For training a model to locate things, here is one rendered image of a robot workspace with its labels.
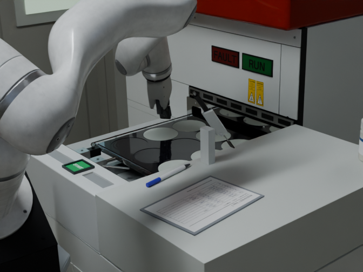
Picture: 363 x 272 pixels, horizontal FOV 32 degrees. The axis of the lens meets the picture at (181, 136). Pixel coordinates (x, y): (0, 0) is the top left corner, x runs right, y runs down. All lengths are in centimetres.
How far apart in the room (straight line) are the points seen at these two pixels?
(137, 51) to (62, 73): 58
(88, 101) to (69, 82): 225
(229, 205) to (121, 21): 42
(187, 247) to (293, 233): 22
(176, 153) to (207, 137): 27
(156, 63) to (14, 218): 60
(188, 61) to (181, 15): 80
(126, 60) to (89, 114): 169
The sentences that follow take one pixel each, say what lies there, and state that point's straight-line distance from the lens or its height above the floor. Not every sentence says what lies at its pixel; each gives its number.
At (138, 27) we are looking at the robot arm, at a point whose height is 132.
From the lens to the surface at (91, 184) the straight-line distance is 138.
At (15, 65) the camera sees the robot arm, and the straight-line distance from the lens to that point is 97.
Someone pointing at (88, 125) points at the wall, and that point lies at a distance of 326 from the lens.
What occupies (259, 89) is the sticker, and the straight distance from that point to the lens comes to 176.
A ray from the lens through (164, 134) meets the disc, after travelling 180.
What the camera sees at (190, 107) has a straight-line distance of 199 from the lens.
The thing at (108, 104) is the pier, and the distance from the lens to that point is 317.
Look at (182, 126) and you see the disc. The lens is 186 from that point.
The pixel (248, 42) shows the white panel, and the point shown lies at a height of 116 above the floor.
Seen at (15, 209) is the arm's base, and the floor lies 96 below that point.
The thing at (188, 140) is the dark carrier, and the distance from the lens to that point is 175.
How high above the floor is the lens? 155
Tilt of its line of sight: 21 degrees down
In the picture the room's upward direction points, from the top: 2 degrees counter-clockwise
